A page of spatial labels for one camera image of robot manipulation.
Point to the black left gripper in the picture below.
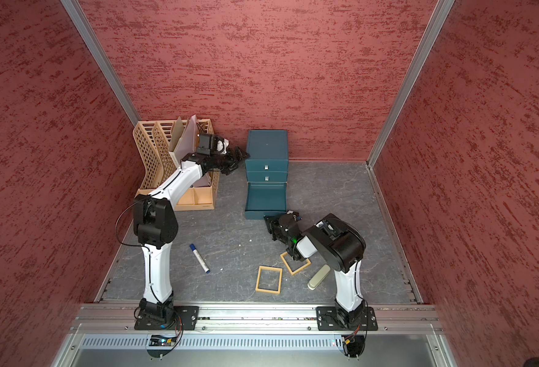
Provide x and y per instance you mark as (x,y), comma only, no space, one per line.
(234,161)

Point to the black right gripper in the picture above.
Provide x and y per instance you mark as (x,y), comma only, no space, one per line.
(271,222)

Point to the teal top drawer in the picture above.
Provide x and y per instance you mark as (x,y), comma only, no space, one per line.
(270,165)

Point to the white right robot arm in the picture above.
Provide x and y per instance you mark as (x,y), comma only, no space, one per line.
(339,244)

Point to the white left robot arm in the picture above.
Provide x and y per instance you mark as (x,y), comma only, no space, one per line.
(155,225)

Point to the teal stacked drawer cabinet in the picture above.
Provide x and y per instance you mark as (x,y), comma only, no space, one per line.
(268,144)

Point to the large tan brooch box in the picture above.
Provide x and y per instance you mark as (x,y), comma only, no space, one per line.
(299,268)
(269,280)

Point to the lilac plastic folder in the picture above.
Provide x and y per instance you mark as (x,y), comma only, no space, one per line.
(189,140)

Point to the brown printed cardboard sheet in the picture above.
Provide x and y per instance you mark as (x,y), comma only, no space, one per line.
(176,134)

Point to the beige lattice file organizer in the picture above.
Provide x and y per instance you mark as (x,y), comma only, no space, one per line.
(152,141)

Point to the beige oblong case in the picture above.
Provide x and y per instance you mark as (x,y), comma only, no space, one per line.
(318,277)

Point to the blue white marker pen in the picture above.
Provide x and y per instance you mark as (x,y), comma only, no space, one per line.
(199,258)

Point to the left controller board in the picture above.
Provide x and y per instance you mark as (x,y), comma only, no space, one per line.
(163,341)

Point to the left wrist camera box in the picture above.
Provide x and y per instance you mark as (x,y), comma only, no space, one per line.
(212,145)

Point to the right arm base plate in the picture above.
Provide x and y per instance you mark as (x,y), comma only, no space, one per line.
(338,319)

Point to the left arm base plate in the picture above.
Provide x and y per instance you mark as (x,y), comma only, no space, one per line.
(165,317)

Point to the aluminium front rail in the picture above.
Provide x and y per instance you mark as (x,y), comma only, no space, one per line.
(240,334)

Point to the aluminium left corner post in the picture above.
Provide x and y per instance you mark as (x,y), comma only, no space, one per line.
(88,35)

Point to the aluminium corner post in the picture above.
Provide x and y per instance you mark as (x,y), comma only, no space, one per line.
(437,20)
(88,35)

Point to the aluminium right corner post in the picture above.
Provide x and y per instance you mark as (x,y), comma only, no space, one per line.
(437,20)

